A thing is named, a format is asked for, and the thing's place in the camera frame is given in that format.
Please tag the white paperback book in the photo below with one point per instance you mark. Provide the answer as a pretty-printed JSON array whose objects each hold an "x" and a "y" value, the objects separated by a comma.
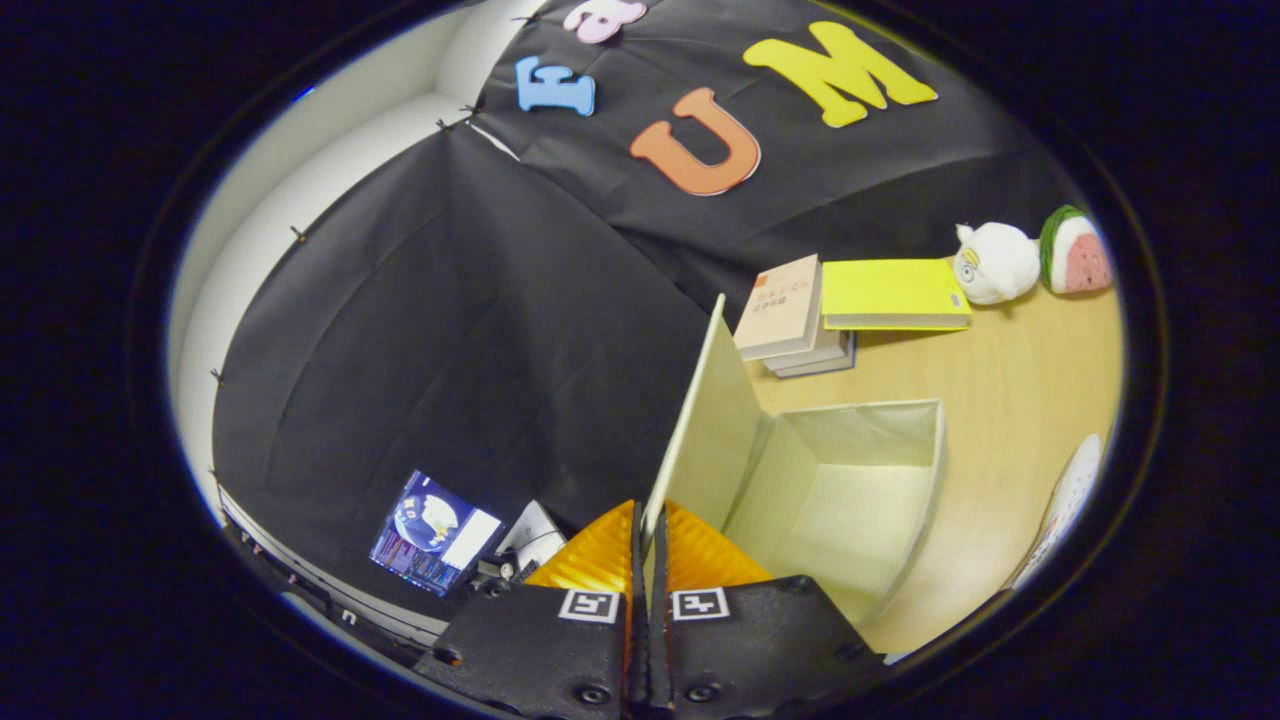
[{"x": 820, "y": 355}]

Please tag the white flat board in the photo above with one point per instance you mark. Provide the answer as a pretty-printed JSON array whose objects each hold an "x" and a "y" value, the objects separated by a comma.
[{"x": 535, "y": 535}]

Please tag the white canvas shoe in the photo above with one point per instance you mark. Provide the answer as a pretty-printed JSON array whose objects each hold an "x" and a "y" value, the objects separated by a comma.
[{"x": 1070, "y": 495}]

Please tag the yellow book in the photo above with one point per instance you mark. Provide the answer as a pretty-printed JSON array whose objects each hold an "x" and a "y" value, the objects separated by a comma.
[{"x": 890, "y": 290}]

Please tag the watermelon plush toy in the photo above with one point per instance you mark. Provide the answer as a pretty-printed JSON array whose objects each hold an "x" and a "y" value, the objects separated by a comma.
[{"x": 1080, "y": 260}]

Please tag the dark-edged book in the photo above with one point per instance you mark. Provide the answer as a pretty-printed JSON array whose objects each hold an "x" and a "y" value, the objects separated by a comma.
[{"x": 838, "y": 370}]

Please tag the laptop screen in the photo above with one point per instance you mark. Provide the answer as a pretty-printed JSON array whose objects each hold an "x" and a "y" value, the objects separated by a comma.
[{"x": 430, "y": 530}]

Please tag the tan paperback book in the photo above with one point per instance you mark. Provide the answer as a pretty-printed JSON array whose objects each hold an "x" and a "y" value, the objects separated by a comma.
[{"x": 780, "y": 310}]

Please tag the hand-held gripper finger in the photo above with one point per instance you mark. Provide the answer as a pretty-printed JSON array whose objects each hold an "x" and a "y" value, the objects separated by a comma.
[
  {"x": 638, "y": 650},
  {"x": 660, "y": 650}
]

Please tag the white plush toy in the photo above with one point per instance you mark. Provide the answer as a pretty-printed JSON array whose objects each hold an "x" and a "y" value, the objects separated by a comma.
[{"x": 1000, "y": 265}]

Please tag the cream fabric storage box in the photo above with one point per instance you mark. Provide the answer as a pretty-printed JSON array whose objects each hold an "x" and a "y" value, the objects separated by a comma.
[{"x": 840, "y": 500}]

